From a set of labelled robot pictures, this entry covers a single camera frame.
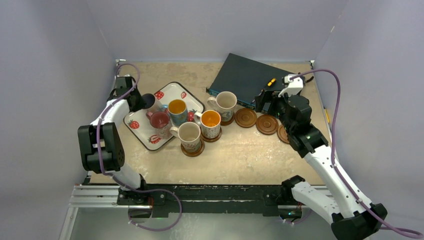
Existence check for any wooden coaster three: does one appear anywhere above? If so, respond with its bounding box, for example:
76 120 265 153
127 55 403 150
256 114 279 135

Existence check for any wooden coaster two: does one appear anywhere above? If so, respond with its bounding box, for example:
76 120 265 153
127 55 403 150
235 108 257 128

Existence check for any wooden coaster four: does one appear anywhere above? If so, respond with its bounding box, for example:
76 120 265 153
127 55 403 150
277 125 290 144

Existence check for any cream white mug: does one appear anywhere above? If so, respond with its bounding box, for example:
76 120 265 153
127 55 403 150
207 91 237 122

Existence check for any wooden coaster one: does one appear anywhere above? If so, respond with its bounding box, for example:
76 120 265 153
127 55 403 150
221 114 235 126

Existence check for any white floral mug orange inside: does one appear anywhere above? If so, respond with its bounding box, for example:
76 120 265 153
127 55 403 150
194 110 221 139

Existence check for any wooden coaster five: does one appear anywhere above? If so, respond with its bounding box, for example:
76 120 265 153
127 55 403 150
200 128 222 143

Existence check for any wooden coaster six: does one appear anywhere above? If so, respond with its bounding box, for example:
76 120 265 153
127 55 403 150
180 139 205 157

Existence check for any beige cream mug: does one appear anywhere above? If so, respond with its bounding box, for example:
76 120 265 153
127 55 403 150
169 122 201 153

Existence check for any purple inside pink mug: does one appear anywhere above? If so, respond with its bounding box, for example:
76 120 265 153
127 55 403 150
142 93 163 113

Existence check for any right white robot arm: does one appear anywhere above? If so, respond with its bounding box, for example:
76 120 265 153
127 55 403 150
255 91 388 240

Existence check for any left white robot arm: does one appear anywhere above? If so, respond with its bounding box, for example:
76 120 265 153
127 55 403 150
77 76 149 205

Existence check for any yellow black screwdriver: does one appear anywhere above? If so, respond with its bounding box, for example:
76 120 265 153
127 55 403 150
265 78 277 88

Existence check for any white strawberry tray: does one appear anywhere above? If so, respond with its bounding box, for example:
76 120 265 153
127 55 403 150
123 81 205 151

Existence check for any pink inside dark mug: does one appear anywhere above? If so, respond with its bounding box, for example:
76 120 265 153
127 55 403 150
146 111 172 139

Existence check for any blue mug orange inside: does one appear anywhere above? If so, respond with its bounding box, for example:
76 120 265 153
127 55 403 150
162 99 189 127

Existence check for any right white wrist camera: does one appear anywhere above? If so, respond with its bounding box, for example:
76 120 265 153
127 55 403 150
278 74 304 98

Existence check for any dark blue network switch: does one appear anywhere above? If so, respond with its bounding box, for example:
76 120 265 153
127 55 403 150
206 53 290 110

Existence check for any black cable behind switch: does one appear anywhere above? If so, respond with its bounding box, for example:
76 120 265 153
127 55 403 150
298 72 315 84

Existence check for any aluminium frame rail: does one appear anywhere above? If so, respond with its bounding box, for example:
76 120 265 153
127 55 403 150
68 185 150 210

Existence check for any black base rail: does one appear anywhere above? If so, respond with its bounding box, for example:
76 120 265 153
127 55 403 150
117 183 309 220

